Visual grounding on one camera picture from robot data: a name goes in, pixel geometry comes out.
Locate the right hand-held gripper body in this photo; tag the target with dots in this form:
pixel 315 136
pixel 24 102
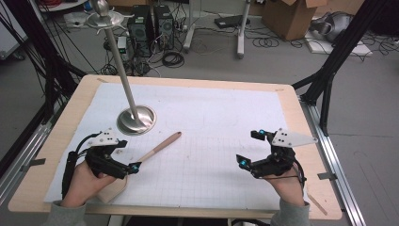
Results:
pixel 279 163

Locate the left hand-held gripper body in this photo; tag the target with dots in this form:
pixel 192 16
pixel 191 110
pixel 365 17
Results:
pixel 103 160

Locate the wooden spatula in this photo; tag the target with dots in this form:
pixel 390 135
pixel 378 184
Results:
pixel 163 145

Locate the person's right hand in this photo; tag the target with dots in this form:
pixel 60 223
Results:
pixel 288 188

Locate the person's left hand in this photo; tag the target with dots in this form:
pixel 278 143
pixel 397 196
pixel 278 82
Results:
pixel 83 188

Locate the metal utensil stand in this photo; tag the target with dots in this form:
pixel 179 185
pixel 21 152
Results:
pixel 131 122

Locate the metal table clip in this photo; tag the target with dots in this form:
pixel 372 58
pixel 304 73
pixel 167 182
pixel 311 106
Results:
pixel 33 164
pixel 327 176

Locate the white grid mat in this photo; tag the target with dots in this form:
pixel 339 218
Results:
pixel 204 125

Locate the thin wooden strip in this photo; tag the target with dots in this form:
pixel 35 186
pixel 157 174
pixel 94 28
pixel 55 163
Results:
pixel 317 204

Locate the white stand leg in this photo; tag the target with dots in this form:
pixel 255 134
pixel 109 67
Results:
pixel 241 37
pixel 189 34

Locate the flat black device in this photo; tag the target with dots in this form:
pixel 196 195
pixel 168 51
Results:
pixel 230 21

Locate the small white device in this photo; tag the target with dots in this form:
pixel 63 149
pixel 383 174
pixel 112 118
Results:
pixel 121 44

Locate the cardboard box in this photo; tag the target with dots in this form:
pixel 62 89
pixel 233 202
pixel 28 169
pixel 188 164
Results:
pixel 288 19

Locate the white floor board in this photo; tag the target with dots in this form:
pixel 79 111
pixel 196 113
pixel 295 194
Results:
pixel 345 48

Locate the grey silver bag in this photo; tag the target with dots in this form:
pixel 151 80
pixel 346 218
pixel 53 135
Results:
pixel 335 26

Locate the black computer tower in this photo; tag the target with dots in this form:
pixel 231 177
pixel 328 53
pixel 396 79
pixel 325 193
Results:
pixel 163 26
pixel 140 31

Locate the white cabinet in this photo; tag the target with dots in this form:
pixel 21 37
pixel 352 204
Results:
pixel 9 37

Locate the white round table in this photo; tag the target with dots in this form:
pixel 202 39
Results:
pixel 59 4

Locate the aluminium rail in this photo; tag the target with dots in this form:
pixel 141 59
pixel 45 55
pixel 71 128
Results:
pixel 342 188
pixel 19 163

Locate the black frame struts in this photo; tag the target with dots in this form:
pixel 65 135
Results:
pixel 332 59

